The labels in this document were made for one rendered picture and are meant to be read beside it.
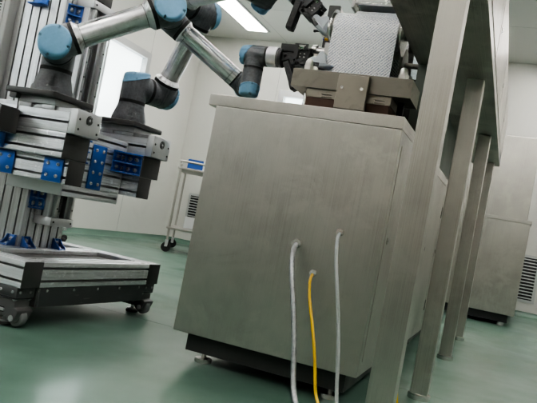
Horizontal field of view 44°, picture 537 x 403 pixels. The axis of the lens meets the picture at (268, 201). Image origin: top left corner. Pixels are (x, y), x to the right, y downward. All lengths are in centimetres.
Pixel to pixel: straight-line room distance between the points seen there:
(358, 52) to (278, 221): 69
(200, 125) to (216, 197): 669
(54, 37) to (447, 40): 139
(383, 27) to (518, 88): 571
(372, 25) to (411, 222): 110
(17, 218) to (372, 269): 145
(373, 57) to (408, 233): 103
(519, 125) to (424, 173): 649
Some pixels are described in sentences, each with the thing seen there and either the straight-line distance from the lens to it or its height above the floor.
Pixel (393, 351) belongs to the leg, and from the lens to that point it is 150.
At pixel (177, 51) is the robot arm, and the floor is 117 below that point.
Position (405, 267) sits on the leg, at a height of 47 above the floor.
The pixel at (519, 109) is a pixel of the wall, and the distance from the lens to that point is 799.
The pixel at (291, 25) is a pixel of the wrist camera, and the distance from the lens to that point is 256.
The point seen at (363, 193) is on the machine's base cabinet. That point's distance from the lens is 203.
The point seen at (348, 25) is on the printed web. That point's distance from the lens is 245.
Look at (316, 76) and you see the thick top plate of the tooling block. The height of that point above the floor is 101.
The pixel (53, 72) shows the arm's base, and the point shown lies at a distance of 255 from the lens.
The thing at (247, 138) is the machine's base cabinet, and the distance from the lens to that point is 217.
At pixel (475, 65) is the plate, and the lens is 230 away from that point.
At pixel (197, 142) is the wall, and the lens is 883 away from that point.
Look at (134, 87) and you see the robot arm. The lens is 294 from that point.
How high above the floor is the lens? 51
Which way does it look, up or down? 2 degrees up
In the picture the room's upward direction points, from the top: 11 degrees clockwise
